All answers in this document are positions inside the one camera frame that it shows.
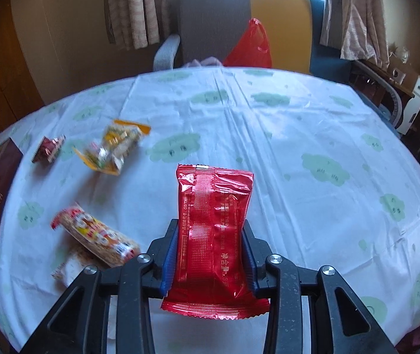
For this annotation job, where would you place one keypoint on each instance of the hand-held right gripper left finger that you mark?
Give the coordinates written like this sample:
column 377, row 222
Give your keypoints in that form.
column 167, row 265

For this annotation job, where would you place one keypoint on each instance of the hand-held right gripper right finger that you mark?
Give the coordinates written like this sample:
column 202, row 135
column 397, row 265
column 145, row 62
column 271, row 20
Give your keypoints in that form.
column 252, row 276

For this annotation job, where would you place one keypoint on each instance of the long red snack packet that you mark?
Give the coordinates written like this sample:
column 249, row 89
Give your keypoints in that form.
column 210, row 221

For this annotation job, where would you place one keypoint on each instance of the cartoon print rice cracker packet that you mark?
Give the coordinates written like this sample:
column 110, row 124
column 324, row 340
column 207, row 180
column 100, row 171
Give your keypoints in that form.
column 95, row 234

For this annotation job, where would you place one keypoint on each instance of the white snack packet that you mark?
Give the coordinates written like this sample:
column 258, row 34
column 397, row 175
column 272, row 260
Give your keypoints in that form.
column 71, row 271

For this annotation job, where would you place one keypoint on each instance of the orange edged clear snack packet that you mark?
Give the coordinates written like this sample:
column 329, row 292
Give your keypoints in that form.
column 114, row 143

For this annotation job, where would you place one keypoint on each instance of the small dark red candy packet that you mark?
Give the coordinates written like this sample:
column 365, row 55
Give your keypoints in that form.
column 49, row 149

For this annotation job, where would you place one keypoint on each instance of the white cloud print tablecloth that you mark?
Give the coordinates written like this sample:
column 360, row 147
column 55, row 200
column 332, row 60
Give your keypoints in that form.
column 306, row 136

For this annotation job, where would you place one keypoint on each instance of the pink cloth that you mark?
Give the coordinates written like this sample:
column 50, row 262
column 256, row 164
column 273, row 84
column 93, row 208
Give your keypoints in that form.
column 204, row 62

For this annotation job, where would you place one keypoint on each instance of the red plastic bag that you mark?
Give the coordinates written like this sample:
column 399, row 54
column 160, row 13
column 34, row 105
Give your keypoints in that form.
column 250, row 49

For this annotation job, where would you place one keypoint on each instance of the grey curved metal bar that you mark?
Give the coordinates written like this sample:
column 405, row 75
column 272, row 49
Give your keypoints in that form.
column 394, row 97

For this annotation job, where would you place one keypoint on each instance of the white box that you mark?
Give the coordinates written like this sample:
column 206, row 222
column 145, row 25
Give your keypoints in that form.
column 412, row 107

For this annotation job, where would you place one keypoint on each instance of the small white device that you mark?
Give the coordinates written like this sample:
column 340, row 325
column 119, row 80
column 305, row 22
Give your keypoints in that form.
column 398, row 75

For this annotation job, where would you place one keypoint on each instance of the grey yellow blue armchair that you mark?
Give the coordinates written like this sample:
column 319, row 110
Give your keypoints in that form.
column 210, row 18

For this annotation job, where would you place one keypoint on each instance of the brown wooden side cabinet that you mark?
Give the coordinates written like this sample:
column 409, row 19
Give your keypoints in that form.
column 414, row 73

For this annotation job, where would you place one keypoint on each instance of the beige patterned curtain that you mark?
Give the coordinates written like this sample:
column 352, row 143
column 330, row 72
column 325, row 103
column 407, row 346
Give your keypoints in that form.
column 136, row 7
column 357, row 14

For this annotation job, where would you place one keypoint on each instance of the glass ornament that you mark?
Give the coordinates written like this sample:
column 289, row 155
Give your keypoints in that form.
column 401, row 53

